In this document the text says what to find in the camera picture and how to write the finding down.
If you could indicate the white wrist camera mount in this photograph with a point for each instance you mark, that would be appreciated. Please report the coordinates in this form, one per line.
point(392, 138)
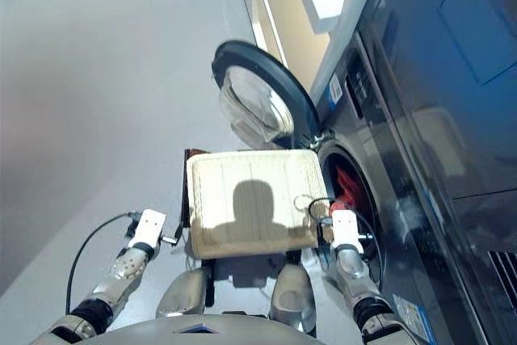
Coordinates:
point(147, 228)
point(345, 228)

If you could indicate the silver robot torso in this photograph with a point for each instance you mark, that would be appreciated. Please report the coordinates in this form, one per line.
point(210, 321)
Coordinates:
point(202, 335)

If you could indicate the blue white label sticker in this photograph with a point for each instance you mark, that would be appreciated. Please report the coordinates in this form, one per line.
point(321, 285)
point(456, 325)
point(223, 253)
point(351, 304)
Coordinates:
point(336, 90)

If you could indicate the colourful energy label sticker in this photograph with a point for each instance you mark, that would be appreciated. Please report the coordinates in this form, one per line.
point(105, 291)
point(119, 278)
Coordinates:
point(410, 316)

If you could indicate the silver robot leg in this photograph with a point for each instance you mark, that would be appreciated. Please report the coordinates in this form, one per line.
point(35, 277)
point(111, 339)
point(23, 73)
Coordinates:
point(182, 292)
point(292, 296)

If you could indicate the orange garment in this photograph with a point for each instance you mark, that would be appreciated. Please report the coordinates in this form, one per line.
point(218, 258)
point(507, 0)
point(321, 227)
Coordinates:
point(347, 187)

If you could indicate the dark stacked dryer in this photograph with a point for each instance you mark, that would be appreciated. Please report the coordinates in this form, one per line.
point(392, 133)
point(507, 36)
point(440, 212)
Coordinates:
point(464, 119)

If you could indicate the round glass washing machine door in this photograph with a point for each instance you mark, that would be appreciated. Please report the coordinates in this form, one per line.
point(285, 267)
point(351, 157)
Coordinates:
point(258, 58)

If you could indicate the pale woven laundry basket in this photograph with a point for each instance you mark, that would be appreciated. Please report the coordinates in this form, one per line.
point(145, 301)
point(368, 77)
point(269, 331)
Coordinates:
point(218, 183)

